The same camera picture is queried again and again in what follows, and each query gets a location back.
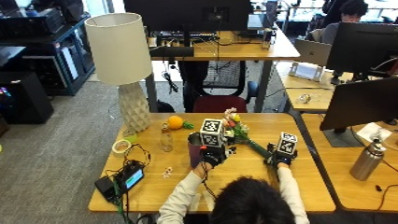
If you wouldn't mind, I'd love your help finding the wooden desk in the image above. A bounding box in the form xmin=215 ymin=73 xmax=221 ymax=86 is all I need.
xmin=144 ymin=28 xmax=301 ymax=114

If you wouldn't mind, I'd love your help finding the person's left hand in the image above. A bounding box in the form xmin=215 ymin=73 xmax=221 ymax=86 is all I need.
xmin=199 ymin=136 xmax=237 ymax=168

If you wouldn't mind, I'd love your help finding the black computer tower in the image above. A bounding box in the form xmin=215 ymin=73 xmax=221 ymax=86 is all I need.
xmin=0 ymin=71 xmax=55 ymax=125

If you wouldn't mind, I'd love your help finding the artificial flower bouquet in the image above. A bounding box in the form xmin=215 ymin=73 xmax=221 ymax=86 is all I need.
xmin=223 ymin=107 xmax=274 ymax=159

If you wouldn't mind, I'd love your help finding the black cable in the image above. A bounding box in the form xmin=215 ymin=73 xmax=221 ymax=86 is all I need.
xmin=374 ymin=159 xmax=398 ymax=212
xmin=104 ymin=143 xmax=153 ymax=224

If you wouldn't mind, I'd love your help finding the roll of tape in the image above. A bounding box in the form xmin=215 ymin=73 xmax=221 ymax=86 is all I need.
xmin=111 ymin=139 xmax=133 ymax=158

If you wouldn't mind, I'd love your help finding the silver laptop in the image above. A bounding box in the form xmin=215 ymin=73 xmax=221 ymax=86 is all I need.
xmin=294 ymin=38 xmax=333 ymax=67

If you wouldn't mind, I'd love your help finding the white tablet stand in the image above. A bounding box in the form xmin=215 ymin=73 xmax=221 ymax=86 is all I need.
xmin=288 ymin=61 xmax=326 ymax=82

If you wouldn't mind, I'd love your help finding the clear glass object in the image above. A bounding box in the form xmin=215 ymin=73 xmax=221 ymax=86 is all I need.
xmin=297 ymin=92 xmax=313 ymax=105

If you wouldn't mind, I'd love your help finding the small device with lit screen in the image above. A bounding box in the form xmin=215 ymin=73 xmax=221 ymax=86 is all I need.
xmin=116 ymin=163 xmax=145 ymax=191

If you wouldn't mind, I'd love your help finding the black computer monitor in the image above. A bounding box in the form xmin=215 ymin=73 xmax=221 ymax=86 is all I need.
xmin=123 ymin=0 xmax=254 ymax=48
xmin=318 ymin=77 xmax=398 ymax=148
xmin=325 ymin=21 xmax=398 ymax=82

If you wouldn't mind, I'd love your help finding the person's right hand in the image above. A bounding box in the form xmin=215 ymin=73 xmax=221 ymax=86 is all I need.
xmin=264 ymin=142 xmax=300 ymax=167

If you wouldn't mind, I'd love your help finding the clear glass bottle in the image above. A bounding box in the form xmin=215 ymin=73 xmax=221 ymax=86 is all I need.
xmin=160 ymin=121 xmax=175 ymax=153

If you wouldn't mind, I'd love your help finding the black storage shelf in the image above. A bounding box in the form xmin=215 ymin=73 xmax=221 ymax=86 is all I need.
xmin=0 ymin=7 xmax=96 ymax=97

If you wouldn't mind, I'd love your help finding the the person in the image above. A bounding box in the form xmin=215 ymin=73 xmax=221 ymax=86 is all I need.
xmin=156 ymin=161 xmax=312 ymax=224

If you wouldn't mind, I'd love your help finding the purple cup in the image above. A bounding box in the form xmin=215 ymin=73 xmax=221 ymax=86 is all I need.
xmin=187 ymin=132 xmax=205 ymax=169

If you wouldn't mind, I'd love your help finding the red office chair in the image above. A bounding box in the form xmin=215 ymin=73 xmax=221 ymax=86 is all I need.
xmin=179 ymin=60 xmax=258 ymax=114

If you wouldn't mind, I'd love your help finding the white table lamp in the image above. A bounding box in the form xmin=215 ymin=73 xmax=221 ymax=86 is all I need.
xmin=84 ymin=12 xmax=155 ymax=133

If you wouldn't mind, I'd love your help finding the marker cube on left glove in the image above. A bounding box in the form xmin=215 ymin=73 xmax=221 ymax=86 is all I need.
xmin=199 ymin=118 xmax=228 ymax=148

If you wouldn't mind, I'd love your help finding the black power adapter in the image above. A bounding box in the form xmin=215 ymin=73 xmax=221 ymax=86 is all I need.
xmin=93 ymin=175 xmax=123 ymax=203

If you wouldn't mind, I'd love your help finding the marker cube on glove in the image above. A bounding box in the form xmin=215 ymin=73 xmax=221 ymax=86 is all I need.
xmin=199 ymin=118 xmax=228 ymax=148
xmin=276 ymin=132 xmax=298 ymax=156

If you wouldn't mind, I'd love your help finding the marker cube on right glove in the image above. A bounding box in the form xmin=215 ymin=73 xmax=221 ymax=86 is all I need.
xmin=276 ymin=132 xmax=298 ymax=156

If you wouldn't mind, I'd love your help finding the white paper sheet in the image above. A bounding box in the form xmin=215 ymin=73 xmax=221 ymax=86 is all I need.
xmin=356 ymin=121 xmax=393 ymax=144

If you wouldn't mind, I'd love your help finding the stainless steel water bottle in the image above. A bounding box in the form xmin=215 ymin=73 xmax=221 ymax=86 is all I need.
xmin=349 ymin=138 xmax=388 ymax=182

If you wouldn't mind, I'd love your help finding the orange toy fruit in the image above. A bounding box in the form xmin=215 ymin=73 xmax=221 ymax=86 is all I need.
xmin=167 ymin=115 xmax=185 ymax=131

